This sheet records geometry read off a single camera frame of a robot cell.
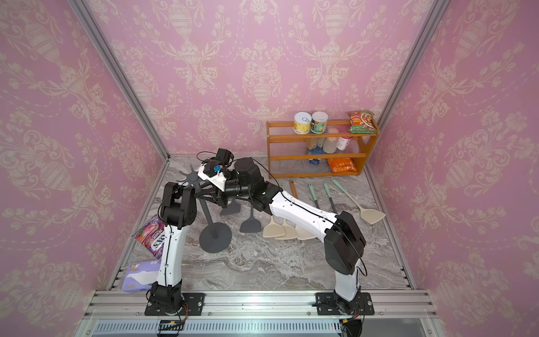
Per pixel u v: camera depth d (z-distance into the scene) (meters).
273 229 0.90
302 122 0.87
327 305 0.73
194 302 0.74
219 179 0.61
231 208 0.97
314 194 1.03
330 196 1.03
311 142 1.00
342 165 1.12
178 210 0.64
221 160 0.89
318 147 1.03
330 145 0.99
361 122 0.90
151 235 0.87
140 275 0.76
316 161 1.13
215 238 0.90
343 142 0.98
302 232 0.89
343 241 0.45
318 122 0.87
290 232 0.89
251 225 0.92
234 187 0.63
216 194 0.61
